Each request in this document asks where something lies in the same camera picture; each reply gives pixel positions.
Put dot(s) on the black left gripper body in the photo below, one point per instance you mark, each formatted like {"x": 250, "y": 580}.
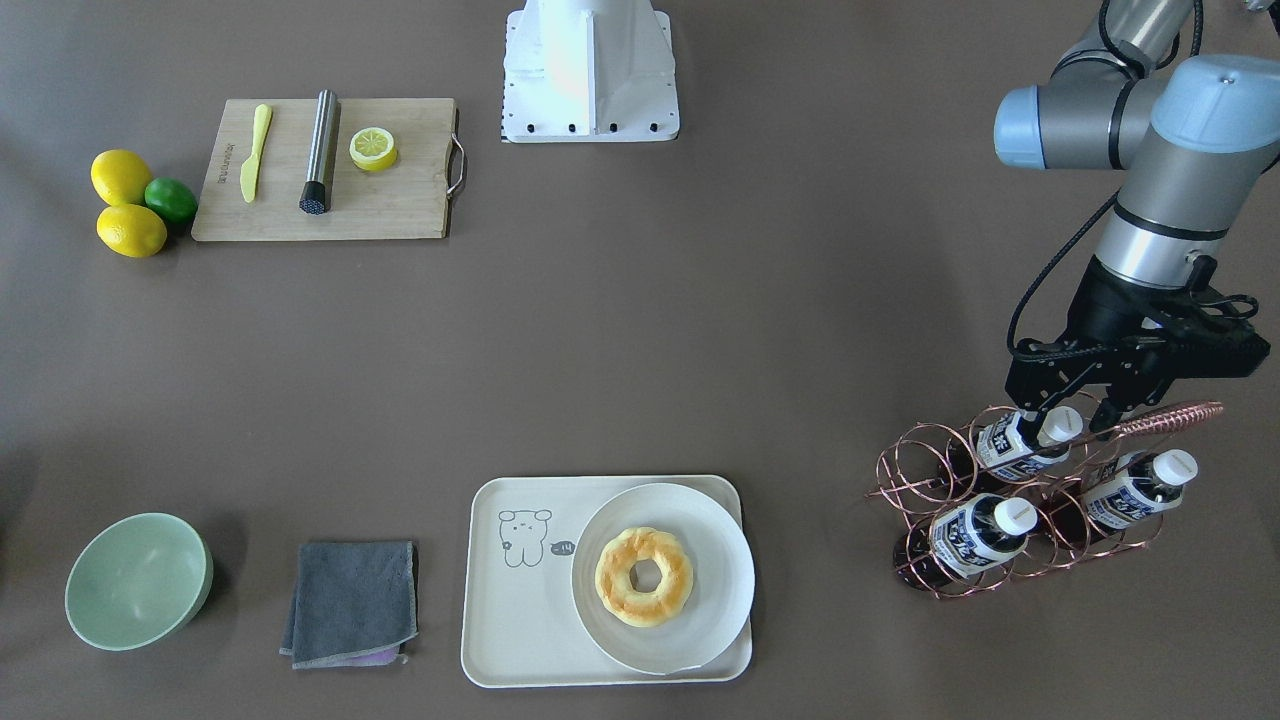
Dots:
{"x": 1106, "y": 308}

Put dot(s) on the tea bottle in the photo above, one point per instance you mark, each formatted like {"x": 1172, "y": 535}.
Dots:
{"x": 1016, "y": 447}
{"x": 976, "y": 536}
{"x": 1132, "y": 488}

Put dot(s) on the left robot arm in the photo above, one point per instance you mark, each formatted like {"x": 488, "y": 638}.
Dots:
{"x": 1192, "y": 146}

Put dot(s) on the cream tray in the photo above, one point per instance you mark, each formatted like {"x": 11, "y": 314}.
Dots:
{"x": 520, "y": 625}

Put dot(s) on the white plate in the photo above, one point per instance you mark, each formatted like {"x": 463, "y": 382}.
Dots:
{"x": 719, "y": 604}

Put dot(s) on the glazed donut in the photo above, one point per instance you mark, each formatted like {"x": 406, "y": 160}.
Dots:
{"x": 619, "y": 595}

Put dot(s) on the wooden cutting board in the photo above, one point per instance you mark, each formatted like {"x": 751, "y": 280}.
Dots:
{"x": 405, "y": 202}

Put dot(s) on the half lemon slice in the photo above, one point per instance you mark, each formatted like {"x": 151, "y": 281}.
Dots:
{"x": 373, "y": 149}

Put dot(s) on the grey folded cloth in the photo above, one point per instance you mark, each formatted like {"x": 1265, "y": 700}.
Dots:
{"x": 353, "y": 605}

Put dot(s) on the steel muddler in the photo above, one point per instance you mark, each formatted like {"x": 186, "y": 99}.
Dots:
{"x": 316, "y": 196}

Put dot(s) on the yellow plastic knife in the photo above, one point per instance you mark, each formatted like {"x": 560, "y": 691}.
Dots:
{"x": 249, "y": 172}

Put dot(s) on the green lime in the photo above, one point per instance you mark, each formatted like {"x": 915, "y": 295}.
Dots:
{"x": 171, "y": 199}

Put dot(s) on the yellow lemon near bowl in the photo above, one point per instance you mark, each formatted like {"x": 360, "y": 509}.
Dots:
{"x": 132, "y": 230}

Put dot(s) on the green bowl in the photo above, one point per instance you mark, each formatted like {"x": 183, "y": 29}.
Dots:
{"x": 141, "y": 580}

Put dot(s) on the yellow lemon near board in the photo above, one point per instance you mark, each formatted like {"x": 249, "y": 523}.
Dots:
{"x": 120, "y": 177}

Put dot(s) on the copper wire bottle rack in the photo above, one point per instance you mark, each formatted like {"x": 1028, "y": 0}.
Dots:
{"x": 915, "y": 478}

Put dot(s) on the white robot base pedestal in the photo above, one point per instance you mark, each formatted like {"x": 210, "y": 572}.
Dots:
{"x": 589, "y": 72}

